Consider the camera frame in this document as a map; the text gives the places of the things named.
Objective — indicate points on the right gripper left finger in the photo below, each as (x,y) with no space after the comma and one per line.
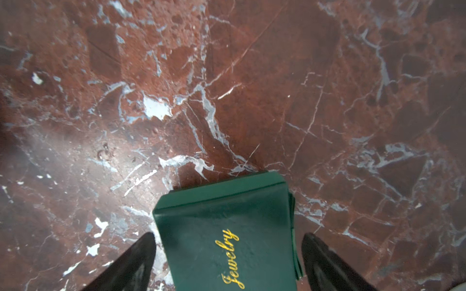
(131,271)

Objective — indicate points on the green jewelry box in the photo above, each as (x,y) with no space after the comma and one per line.
(235,235)

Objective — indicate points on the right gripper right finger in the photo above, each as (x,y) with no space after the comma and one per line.
(326,271)

